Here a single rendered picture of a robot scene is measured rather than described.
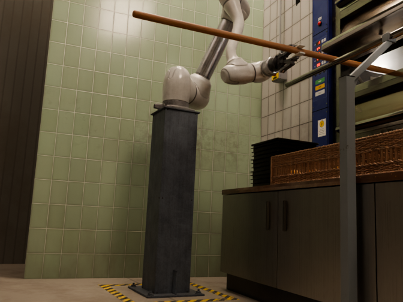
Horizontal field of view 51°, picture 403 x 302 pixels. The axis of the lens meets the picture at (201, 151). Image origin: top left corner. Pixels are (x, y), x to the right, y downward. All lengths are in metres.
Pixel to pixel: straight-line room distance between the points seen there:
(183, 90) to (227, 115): 0.85
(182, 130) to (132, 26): 1.07
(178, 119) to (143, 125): 0.64
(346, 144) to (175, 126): 1.05
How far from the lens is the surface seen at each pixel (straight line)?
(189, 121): 2.39
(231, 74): 2.20
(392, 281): 1.55
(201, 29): 1.86
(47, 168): 2.83
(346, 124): 1.64
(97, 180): 2.86
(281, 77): 3.12
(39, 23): 3.93
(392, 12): 2.29
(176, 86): 2.44
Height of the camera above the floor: 0.40
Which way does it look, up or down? 9 degrees up
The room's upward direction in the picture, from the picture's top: 3 degrees clockwise
